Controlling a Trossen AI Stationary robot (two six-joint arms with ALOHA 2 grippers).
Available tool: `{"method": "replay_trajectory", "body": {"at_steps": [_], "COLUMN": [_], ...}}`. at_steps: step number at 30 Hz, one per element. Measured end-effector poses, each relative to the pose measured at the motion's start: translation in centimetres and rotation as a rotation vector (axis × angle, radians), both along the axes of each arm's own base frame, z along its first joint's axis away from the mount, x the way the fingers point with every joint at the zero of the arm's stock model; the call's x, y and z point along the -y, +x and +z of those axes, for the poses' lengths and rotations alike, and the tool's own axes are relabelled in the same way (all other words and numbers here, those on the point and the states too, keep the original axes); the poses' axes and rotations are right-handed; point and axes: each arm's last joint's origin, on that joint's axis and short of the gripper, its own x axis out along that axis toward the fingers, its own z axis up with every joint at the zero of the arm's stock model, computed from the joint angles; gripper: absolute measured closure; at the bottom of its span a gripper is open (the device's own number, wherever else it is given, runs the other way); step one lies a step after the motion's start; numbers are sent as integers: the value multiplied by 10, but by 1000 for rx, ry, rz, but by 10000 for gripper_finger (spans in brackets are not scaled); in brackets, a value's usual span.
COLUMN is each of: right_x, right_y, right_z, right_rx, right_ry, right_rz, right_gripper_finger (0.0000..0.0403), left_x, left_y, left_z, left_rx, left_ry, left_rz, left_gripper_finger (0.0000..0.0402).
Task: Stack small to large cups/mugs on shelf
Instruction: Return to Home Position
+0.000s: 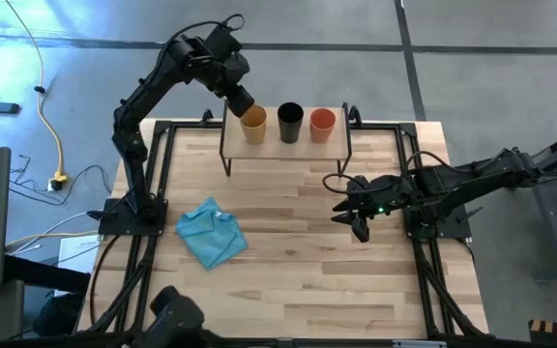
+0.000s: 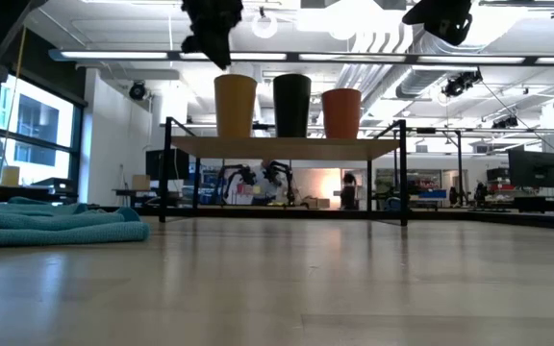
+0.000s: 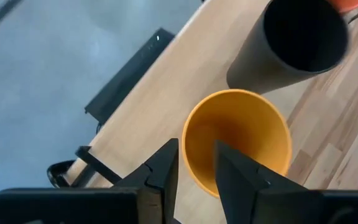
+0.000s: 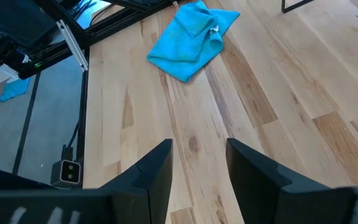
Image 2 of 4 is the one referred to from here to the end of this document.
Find long ceiling light fixture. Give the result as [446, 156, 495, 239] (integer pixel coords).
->
[48, 47, 554, 67]

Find black gantry stand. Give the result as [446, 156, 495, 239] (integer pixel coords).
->
[415, 127, 466, 208]

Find large black monitor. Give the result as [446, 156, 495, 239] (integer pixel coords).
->
[507, 149, 554, 189]

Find small black monitor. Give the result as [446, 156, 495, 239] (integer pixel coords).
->
[145, 148, 190, 182]

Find teal microfibre cloth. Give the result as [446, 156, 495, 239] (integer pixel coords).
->
[0, 195, 151, 250]

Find white ring ceiling lamp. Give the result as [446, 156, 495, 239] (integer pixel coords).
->
[251, 12, 279, 40]

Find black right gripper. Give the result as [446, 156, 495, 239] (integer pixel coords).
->
[401, 0, 473, 31]

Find large yellow cup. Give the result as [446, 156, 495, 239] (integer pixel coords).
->
[213, 73, 258, 139]

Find blue box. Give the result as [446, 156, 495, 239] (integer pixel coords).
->
[418, 188, 448, 201]

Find silver ventilation duct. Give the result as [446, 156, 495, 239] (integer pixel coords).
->
[339, 23, 480, 103]

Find tall cardboard box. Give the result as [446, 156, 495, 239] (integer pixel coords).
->
[0, 165, 21, 187]

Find black cup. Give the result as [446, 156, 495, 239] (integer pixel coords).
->
[272, 73, 313, 139]

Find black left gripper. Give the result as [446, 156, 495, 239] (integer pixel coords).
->
[180, 0, 245, 71]

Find large black-framed window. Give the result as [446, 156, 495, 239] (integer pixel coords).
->
[0, 71, 85, 194]

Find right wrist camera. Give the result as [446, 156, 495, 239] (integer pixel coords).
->
[432, 17, 471, 48]

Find black overhead camera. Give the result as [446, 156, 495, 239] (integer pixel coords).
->
[442, 70, 483, 99]

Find small orange cup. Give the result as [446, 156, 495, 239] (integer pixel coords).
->
[321, 87, 363, 140]

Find black aluminium table frame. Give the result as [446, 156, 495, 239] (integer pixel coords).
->
[79, 204, 554, 232]

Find black side table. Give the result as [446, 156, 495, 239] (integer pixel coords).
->
[0, 185, 79, 206]

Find wooden shelf with black legs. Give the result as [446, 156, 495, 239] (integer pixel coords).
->
[158, 116, 409, 227]

